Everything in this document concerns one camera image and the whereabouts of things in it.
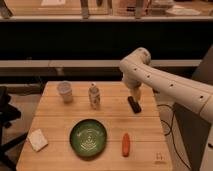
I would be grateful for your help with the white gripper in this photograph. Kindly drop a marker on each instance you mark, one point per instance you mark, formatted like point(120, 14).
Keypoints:
point(136, 93)

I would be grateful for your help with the small white labelled bottle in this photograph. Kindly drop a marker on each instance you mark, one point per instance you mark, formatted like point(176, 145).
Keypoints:
point(94, 96)

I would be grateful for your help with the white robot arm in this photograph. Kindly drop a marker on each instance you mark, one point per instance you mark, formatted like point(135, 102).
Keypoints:
point(194, 95)

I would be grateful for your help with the black rectangular remote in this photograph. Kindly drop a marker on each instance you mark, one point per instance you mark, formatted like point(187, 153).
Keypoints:
point(134, 105)

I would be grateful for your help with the orange carrot toy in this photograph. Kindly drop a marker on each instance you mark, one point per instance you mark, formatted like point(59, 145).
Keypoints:
point(126, 145)

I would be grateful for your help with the green round plate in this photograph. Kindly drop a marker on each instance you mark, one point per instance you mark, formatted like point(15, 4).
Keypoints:
point(88, 138)

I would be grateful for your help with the translucent plastic cup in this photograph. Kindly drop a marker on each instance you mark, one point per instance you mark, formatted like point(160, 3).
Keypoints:
point(65, 91)

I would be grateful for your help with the black office chair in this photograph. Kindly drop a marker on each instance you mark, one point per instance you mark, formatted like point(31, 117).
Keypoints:
point(7, 114)

